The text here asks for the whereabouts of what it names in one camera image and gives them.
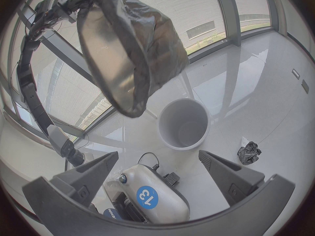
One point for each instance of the black plastic bag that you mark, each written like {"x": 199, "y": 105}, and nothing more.
{"x": 152, "y": 45}

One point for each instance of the black plastic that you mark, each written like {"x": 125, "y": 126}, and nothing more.
{"x": 248, "y": 154}

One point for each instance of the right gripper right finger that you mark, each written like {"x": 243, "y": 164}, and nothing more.
{"x": 228, "y": 178}

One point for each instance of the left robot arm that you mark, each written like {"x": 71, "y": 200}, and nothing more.
{"x": 28, "y": 87}

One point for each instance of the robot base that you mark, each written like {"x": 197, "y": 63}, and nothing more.
{"x": 162, "y": 193}

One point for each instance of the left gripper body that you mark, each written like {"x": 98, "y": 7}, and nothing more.
{"x": 64, "y": 8}

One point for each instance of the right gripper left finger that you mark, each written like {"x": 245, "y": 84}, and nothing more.
{"x": 86, "y": 181}

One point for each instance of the window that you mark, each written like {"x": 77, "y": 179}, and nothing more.
{"x": 232, "y": 13}

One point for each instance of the white trash bin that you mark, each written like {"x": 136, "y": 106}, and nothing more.
{"x": 172, "y": 122}

